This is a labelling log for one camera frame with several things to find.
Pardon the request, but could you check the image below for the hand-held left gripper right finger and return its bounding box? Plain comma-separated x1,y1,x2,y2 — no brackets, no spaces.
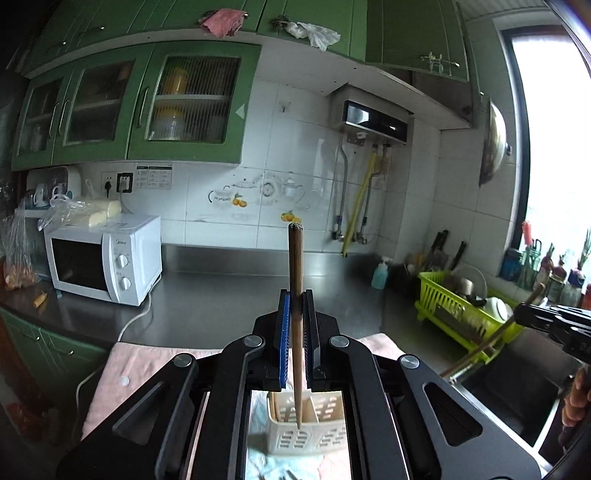
302,288,541,480

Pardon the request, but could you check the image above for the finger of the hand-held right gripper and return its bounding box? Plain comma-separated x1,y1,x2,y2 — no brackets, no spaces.
514,302,561,330

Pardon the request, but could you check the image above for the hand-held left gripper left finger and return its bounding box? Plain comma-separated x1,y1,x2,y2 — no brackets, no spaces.
55,288,294,480

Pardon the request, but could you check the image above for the brown wooden chopstick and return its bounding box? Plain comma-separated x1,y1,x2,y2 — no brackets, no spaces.
438,284,546,378
287,223,305,428

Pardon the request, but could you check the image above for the cream plastic utensil holder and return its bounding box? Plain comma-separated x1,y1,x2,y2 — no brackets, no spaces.
267,391,346,457

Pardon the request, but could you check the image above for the person's right hand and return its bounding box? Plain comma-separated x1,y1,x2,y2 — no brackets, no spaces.
561,369,591,428

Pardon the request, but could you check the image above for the white bowl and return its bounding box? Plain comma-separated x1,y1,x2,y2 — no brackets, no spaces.
482,298,512,322

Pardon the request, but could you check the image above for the row of sauce bottles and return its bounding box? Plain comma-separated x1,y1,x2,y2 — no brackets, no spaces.
521,222,591,306

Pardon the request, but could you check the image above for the blue jar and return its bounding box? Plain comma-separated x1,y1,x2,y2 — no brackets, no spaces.
501,249,523,282

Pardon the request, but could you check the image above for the white plate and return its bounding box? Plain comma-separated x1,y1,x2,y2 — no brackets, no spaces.
455,265,489,297

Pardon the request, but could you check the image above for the steel sink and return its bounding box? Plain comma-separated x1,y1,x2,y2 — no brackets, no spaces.
448,323,583,459

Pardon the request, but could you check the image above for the blue soap bottle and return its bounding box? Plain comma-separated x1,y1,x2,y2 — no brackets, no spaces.
372,256,393,291

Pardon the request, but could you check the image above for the green dish rack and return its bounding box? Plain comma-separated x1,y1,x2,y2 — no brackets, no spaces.
414,271,525,365

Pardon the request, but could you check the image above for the yellow gas pipe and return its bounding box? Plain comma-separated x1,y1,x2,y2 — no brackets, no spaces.
342,151,377,257

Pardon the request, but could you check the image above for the pink printed towel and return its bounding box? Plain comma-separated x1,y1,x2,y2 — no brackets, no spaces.
81,332,402,480

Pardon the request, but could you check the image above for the white microwave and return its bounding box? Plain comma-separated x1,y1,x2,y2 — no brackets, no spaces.
44,215,162,308

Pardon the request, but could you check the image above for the window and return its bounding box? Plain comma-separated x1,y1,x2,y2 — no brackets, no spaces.
501,25,591,287

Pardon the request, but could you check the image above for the hanging metal wok lid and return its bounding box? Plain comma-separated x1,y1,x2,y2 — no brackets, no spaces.
478,99,514,186

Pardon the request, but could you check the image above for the white label sticker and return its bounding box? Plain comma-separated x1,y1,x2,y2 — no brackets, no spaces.
135,164,174,190

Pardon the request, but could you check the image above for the crumpled clear plastic bag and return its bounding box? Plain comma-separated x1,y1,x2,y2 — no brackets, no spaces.
38,194,123,230

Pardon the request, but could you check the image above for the green base cabinet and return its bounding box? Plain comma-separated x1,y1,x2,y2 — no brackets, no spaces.
0,307,110,444

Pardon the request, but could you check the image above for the white cup shelf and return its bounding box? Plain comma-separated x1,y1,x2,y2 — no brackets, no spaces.
23,166,82,210

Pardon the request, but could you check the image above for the clear plastic food bag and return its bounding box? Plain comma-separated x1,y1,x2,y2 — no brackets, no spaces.
0,215,40,291

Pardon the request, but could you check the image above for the white plastic bag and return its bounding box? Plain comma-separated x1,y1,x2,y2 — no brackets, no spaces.
284,21,342,51

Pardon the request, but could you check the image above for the pink cloth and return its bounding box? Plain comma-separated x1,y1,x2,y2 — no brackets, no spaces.
198,8,249,39

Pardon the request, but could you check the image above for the metal flexible hose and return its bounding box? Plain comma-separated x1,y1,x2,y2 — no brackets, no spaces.
355,148,386,245
333,144,350,241

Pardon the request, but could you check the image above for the white power cable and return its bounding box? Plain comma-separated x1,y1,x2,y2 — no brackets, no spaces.
76,286,154,416

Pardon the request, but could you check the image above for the wall water heater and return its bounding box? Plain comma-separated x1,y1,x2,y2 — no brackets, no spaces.
342,99,413,149

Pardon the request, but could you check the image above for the green wall cabinet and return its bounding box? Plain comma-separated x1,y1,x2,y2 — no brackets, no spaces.
11,0,472,172

